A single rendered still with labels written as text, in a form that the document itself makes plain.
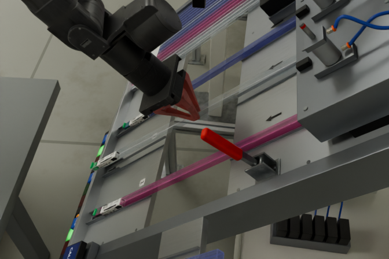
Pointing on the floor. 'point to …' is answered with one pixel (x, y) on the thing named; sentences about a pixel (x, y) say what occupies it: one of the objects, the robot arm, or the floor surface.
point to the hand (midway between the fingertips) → (194, 113)
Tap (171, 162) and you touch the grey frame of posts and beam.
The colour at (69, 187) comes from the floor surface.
